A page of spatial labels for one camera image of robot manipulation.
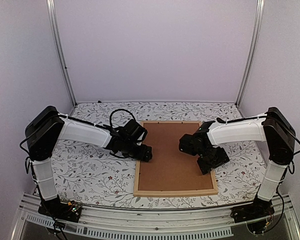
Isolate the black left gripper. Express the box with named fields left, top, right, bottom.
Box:
left=122, top=140, right=152, bottom=163

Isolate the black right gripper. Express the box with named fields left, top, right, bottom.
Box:
left=195, top=148, right=228, bottom=177

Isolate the brown backing board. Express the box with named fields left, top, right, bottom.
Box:
left=137, top=122, right=214, bottom=192

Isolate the light wooden picture frame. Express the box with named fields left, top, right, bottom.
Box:
left=133, top=120, right=218, bottom=198

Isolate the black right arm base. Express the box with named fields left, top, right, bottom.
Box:
left=230, top=198, right=274, bottom=223

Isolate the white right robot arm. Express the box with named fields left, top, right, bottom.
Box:
left=192, top=107, right=300, bottom=218

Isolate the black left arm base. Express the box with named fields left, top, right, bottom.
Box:
left=38, top=196, right=82, bottom=223

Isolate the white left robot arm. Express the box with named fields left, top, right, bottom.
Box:
left=22, top=105, right=152, bottom=217

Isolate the floral patterned table cover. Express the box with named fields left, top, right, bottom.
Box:
left=51, top=102, right=266, bottom=209

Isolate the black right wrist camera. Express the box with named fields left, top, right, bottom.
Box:
left=179, top=134, right=205, bottom=156

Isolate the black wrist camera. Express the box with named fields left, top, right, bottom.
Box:
left=179, top=134, right=205, bottom=156
left=109, top=108, right=148, bottom=144

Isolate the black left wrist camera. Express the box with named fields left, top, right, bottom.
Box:
left=109, top=108, right=148, bottom=144

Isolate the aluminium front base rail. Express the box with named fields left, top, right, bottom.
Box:
left=11, top=194, right=300, bottom=240

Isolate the right aluminium corner post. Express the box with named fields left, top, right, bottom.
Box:
left=235, top=0, right=265, bottom=108

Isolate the aluminium corner post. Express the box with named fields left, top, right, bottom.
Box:
left=235, top=0, right=265, bottom=108
left=46, top=0, right=77, bottom=107

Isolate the left aluminium corner post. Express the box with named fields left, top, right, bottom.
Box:
left=46, top=0, right=77, bottom=107

